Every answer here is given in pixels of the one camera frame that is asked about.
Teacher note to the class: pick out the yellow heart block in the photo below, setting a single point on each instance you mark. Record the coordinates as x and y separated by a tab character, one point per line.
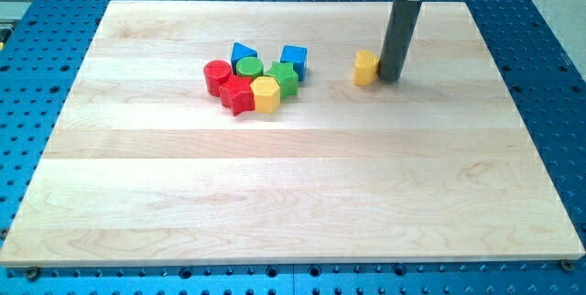
365	67

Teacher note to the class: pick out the yellow hexagon block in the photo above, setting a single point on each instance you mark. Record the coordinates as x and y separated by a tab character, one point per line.
266	92

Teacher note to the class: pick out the green star block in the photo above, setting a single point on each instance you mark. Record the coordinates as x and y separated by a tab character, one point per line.
286	78

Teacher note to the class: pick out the red star block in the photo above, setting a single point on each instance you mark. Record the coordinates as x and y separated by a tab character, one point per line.
237	95

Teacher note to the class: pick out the blue cube block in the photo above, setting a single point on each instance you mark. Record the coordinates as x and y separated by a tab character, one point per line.
298	56

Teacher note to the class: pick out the green cylinder block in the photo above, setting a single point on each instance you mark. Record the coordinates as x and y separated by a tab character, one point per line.
249	67

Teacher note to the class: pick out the blue triangle block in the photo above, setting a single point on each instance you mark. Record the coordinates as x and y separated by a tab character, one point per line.
240	51

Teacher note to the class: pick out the red cylinder block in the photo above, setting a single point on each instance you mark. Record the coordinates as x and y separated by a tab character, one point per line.
216	72

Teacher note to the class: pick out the wooden board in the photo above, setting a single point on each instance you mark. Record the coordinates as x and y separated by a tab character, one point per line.
145	168

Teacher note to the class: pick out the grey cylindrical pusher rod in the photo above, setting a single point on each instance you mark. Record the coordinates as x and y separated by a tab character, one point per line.
399	32

